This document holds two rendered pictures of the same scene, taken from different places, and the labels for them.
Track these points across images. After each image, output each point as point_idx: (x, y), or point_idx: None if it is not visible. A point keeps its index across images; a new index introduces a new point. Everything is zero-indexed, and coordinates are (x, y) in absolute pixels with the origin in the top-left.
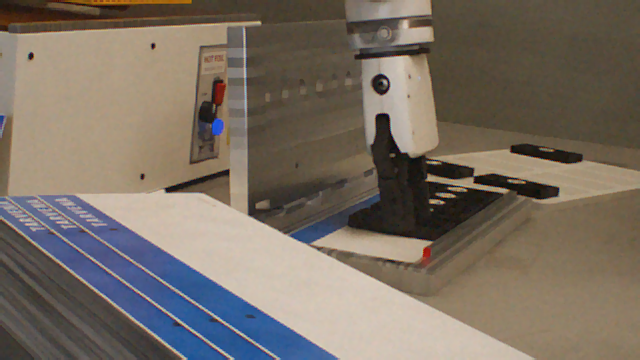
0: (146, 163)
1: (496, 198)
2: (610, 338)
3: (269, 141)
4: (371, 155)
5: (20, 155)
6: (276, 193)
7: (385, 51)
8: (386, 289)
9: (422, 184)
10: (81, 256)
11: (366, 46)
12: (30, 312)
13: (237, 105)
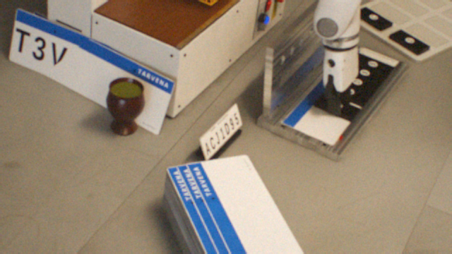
0: (232, 54)
1: (389, 73)
2: (402, 199)
3: (282, 75)
4: (325, 87)
5: (179, 89)
6: (283, 97)
7: (335, 48)
8: (297, 248)
9: (348, 90)
10: (202, 223)
11: (327, 44)
12: (185, 229)
13: (268, 76)
